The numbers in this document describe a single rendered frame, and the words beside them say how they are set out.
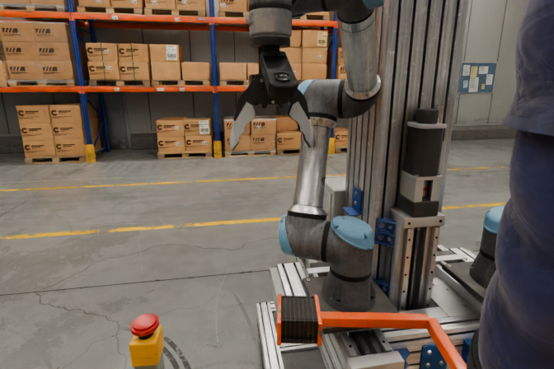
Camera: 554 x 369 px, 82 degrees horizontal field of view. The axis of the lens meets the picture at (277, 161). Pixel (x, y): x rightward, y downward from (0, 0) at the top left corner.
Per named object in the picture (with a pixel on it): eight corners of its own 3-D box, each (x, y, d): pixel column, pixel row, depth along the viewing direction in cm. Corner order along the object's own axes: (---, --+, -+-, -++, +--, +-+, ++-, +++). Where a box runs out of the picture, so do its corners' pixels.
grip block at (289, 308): (276, 346, 59) (276, 323, 58) (277, 314, 68) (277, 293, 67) (321, 347, 59) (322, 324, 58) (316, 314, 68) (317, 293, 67)
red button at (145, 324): (127, 345, 80) (125, 332, 80) (137, 324, 87) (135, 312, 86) (156, 343, 81) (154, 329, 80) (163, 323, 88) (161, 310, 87)
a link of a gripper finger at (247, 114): (232, 146, 64) (258, 107, 63) (232, 151, 58) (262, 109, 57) (218, 137, 63) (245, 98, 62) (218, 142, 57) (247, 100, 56)
